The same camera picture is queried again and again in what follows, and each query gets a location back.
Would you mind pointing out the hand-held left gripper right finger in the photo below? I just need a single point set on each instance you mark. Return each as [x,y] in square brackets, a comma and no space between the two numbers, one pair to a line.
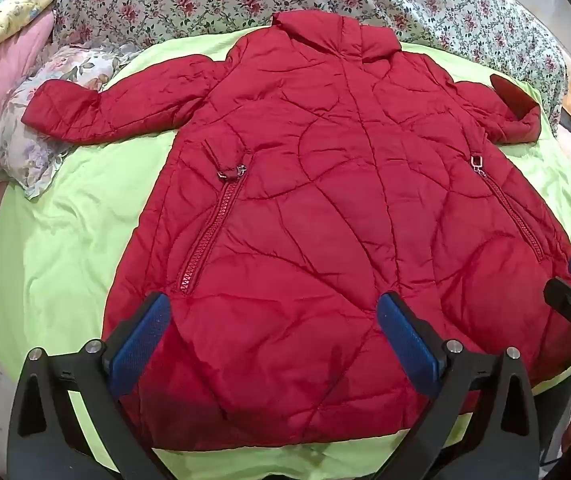
[408,340]

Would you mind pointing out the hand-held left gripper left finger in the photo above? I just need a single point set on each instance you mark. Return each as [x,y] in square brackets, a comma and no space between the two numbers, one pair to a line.
[140,340]

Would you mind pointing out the red quilted jacket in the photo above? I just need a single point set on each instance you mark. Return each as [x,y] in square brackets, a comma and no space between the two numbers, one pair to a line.
[325,210]

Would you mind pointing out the light green bed sheet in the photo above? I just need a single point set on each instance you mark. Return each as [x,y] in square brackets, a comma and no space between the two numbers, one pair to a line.
[55,240]

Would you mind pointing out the pastel floral pillow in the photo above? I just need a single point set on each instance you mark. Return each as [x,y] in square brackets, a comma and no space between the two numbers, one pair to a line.
[20,150]

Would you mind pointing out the pink pillow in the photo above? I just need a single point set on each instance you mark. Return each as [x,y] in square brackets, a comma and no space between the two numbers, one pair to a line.
[0,70]

